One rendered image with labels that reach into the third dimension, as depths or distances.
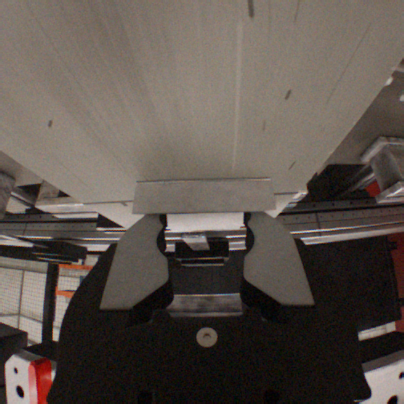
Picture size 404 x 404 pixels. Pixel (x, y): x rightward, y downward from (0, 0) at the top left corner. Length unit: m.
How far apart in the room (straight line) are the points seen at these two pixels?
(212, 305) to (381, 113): 0.34
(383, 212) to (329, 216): 0.19
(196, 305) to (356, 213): 0.51
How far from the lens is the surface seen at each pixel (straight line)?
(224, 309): 0.24
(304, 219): 0.53
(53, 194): 0.33
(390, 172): 0.39
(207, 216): 0.18
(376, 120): 0.35
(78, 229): 0.62
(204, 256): 0.41
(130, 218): 0.21
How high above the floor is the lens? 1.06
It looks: 22 degrees down
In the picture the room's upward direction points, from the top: 179 degrees clockwise
